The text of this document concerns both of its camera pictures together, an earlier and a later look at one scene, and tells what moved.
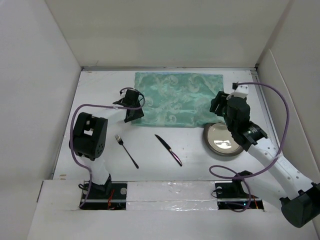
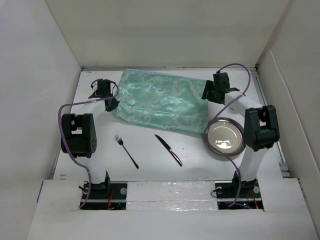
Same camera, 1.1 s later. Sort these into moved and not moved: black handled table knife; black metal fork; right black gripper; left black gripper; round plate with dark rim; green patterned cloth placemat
Moved: left black gripper; green patterned cloth placemat; right black gripper
Not moved: black handled table knife; black metal fork; round plate with dark rim
